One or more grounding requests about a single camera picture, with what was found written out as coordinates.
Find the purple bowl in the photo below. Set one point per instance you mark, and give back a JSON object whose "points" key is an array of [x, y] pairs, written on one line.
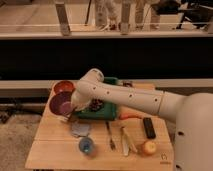
{"points": [[60, 104]]}

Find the grey folded cloth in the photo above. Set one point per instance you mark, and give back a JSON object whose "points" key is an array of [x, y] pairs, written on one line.
{"points": [[80, 129]]}

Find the green plastic tray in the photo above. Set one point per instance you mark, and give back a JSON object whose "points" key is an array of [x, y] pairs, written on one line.
{"points": [[107, 112]]}

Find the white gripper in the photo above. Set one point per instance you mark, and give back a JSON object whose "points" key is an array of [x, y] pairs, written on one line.
{"points": [[79, 101]]}

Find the blue glass cup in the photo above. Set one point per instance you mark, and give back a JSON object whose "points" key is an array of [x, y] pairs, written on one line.
{"points": [[86, 145]]}

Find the black remote control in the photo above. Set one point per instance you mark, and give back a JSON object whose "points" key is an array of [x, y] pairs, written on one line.
{"points": [[149, 129]]}

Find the metal fork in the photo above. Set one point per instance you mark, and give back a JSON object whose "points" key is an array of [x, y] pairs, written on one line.
{"points": [[111, 142]]}

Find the red-brown bowl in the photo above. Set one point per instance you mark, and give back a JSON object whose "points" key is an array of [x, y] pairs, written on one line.
{"points": [[63, 85]]}

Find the yellow-red apple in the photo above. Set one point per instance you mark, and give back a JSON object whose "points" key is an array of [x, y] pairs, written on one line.
{"points": [[149, 147]]}

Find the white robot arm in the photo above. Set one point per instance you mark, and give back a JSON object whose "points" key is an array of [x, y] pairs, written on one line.
{"points": [[192, 114]]}

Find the orange carrot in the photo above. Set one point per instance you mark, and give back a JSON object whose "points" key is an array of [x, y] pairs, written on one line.
{"points": [[124, 117]]}

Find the dark grape bunch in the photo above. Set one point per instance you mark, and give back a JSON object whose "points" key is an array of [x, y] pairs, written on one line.
{"points": [[96, 105]]}

